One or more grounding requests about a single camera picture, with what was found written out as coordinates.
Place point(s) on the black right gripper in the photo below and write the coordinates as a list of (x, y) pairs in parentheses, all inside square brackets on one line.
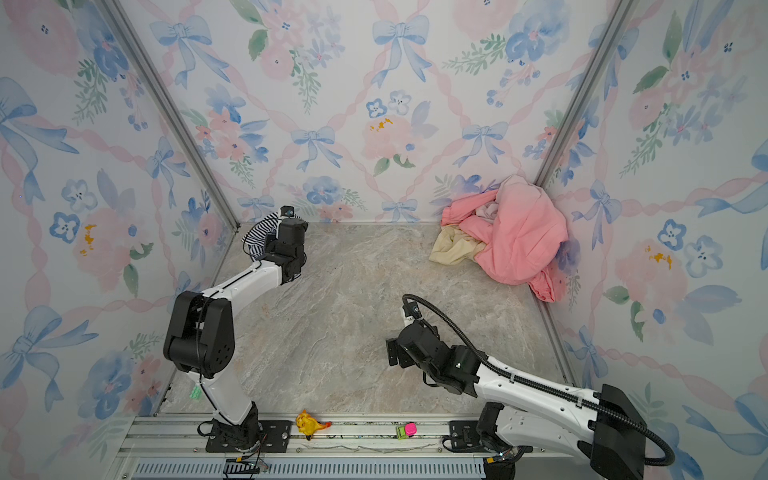
[(402, 355)]

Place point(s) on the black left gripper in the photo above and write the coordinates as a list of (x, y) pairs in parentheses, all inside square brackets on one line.
[(270, 245)]

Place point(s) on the blue white striped cloth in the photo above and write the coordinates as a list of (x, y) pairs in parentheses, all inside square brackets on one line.
[(255, 240)]

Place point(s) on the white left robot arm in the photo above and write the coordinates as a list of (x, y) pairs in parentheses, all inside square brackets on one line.
[(200, 339)]

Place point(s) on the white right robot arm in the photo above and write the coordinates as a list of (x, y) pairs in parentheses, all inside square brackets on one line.
[(598, 428)]

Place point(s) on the cream yellow cloth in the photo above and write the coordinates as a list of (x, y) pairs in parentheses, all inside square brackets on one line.
[(452, 246)]

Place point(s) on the white cloth in pile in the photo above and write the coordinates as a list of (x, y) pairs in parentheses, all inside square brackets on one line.
[(488, 211)]

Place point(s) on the pink green small toy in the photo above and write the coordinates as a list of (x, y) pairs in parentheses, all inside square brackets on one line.
[(406, 431)]

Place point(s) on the yellow toy figure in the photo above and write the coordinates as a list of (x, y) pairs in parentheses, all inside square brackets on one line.
[(308, 425)]

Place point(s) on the pink garment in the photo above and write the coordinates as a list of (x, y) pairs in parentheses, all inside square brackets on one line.
[(522, 242)]

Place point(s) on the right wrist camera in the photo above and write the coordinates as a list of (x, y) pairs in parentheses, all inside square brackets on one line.
[(411, 312)]

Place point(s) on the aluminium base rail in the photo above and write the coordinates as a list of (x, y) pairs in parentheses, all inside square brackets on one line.
[(357, 446)]

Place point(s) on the left corner aluminium post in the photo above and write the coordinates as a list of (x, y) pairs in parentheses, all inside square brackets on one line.
[(118, 21)]

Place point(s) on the corner aluminium post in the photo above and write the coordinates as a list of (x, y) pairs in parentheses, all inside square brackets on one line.
[(118, 21), (606, 44)]

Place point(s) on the right corner aluminium post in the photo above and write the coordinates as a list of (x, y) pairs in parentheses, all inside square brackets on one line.
[(606, 44)]

